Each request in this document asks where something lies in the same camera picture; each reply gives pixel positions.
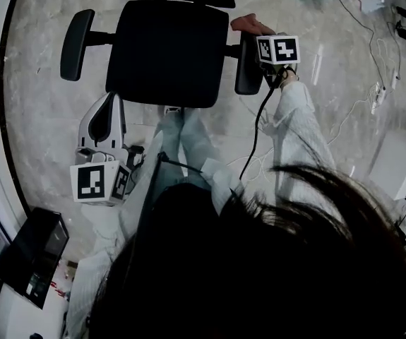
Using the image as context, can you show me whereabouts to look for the white box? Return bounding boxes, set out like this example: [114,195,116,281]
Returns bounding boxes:
[367,132,406,201]

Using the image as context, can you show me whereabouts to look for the person's left forearm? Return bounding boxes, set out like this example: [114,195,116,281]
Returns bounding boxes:
[80,203,147,261]

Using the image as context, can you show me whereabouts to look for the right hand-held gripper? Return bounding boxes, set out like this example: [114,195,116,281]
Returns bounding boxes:
[255,35,301,86]

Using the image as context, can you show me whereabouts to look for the black chair armrest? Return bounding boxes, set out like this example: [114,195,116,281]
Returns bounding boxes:
[234,32,264,96]
[60,8,96,82]

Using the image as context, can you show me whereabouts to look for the person's right forearm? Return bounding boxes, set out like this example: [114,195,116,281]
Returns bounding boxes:
[272,69,338,179]

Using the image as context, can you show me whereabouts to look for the white cable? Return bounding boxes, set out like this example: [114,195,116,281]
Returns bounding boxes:
[223,37,401,186]

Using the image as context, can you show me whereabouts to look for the thick black gripper cable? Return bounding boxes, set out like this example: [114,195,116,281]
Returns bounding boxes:
[239,78,283,180]

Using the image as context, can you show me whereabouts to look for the reddish brown cloth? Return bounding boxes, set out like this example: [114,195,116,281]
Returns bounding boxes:
[230,13,277,37]

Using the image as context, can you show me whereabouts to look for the thin black floor cable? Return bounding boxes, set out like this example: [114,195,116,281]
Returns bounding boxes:
[333,0,383,84]

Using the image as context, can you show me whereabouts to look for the person's light blue jeans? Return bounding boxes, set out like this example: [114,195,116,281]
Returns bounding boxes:
[145,106,227,194]

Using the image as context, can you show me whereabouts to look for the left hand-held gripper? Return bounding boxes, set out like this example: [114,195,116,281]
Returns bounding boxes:
[69,92,145,207]

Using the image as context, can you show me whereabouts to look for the white power strip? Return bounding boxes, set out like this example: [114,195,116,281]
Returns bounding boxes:
[369,82,388,115]

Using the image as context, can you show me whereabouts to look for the black mesh office chair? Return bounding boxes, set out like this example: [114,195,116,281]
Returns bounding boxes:
[60,0,264,109]

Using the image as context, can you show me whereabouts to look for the person's white jacket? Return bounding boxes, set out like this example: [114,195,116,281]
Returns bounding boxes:
[64,157,246,339]

